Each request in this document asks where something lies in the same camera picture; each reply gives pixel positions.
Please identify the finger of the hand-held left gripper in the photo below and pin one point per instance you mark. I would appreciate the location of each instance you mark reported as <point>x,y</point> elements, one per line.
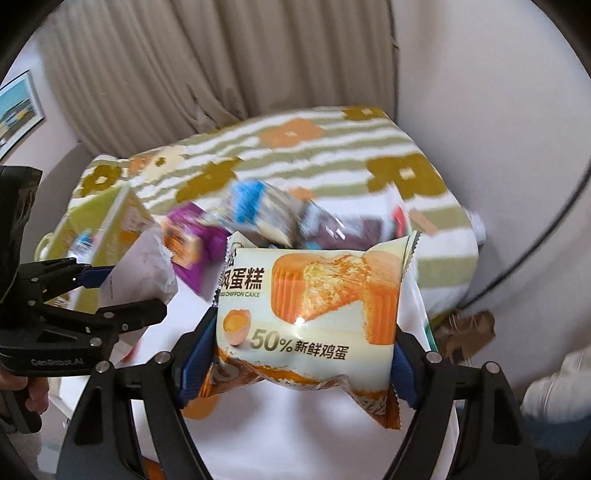
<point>120,316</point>
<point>92,275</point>

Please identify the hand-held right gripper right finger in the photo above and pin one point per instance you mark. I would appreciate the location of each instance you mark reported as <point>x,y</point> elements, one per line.
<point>406,374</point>

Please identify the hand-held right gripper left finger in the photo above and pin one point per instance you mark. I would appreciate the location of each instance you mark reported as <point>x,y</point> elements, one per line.
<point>191,369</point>

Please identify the translucent white snack packet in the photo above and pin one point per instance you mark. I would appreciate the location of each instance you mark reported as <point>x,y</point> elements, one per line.
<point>147,277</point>

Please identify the green cardboard box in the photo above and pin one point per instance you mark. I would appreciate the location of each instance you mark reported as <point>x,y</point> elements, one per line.
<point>111,217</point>

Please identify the white orange cake packet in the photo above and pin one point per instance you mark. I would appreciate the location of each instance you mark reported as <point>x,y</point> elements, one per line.
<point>304,295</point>

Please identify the person's left hand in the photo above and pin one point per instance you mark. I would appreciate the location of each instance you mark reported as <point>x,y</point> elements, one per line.
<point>39,394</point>

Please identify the small blue white snack packet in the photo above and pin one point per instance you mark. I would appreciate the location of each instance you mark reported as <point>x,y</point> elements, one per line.
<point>84,244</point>

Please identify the grey headboard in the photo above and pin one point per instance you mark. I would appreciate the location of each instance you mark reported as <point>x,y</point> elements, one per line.
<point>64,175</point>

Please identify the brown paper bag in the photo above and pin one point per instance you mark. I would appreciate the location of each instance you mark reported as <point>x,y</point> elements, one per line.
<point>466,332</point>

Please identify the white cloth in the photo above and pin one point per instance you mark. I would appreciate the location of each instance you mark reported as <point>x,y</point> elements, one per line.
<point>558,387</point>

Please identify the dark purple snack packet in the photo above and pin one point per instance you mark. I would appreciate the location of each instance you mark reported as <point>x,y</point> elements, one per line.
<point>351,230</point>

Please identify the floral striped blanket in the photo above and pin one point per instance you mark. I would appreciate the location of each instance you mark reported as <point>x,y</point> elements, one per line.
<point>369,152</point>

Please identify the beige curtain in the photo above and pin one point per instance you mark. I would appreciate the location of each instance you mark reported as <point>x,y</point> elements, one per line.
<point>207,60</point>

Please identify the framed wall picture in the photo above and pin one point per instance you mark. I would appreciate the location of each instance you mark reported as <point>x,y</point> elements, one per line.
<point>16,115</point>

